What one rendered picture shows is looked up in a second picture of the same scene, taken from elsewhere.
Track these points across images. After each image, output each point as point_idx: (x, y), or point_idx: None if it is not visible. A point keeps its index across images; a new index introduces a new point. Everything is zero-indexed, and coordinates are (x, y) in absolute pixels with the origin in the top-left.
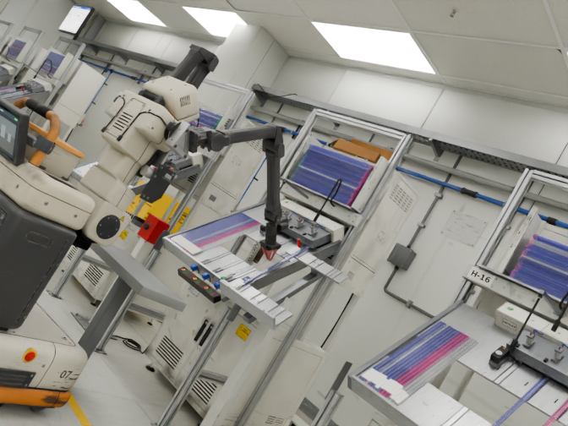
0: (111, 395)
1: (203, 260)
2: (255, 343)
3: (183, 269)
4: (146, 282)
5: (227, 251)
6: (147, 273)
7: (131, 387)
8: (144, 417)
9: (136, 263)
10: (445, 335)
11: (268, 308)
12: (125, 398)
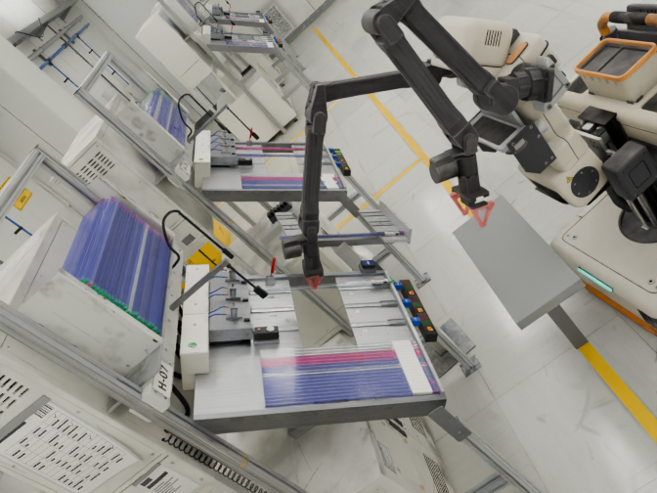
0: (524, 380)
1: (397, 327)
2: None
3: (429, 329)
4: (496, 214)
5: (354, 329)
6: (491, 259)
7: (499, 430)
8: (487, 370)
9: (503, 280)
10: (254, 181)
11: (374, 217)
12: (507, 391)
